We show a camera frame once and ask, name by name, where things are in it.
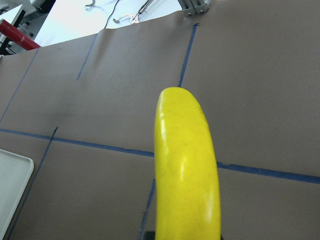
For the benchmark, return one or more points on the long metal grabber tool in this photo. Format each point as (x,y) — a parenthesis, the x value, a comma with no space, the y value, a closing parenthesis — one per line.
(134,18)

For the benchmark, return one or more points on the white bear tray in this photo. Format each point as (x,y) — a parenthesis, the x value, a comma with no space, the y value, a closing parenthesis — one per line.
(15,172)

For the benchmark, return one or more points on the red cylinder bottle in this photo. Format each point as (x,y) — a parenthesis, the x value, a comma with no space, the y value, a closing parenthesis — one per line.
(17,36)

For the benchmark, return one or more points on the aluminium frame post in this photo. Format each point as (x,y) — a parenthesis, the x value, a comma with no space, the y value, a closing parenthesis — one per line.
(194,7)

